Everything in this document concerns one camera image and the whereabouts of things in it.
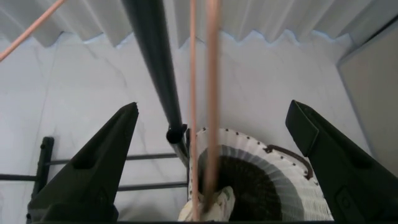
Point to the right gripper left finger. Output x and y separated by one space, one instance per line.
90 174

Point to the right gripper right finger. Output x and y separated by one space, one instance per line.
348 174

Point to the white laundry basket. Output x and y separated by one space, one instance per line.
286 174

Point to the black clothes rack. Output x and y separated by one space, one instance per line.
155 62

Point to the cream printed garment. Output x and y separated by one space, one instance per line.
222 202

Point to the white curtain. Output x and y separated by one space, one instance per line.
273 18

